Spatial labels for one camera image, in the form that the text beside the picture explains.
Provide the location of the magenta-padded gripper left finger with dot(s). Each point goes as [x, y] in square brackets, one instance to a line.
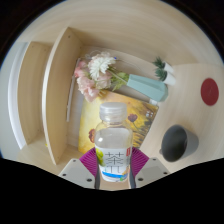
[76, 170]

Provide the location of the grey light bar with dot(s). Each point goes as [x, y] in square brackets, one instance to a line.
[70, 96]

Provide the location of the small white potted plant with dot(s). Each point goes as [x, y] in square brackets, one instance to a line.
[169, 78]
[167, 67]

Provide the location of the yellow poppy flower painting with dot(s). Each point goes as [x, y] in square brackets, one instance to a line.
[143, 116]

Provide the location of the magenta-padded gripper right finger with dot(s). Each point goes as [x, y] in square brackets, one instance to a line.
[151, 170]

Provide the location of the teal faceted vase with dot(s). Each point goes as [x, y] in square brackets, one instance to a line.
[148, 87]

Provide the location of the pink and white flower bouquet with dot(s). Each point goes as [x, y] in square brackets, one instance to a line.
[95, 75]

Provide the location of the grey ribbed mug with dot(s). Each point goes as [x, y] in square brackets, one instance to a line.
[188, 143]

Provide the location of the wooden desk shelf unit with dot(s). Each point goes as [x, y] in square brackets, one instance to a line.
[58, 100]

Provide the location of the clear plastic drink bottle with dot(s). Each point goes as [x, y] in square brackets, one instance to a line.
[112, 140]

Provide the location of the flat round red coaster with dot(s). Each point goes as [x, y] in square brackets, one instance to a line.
[210, 91]

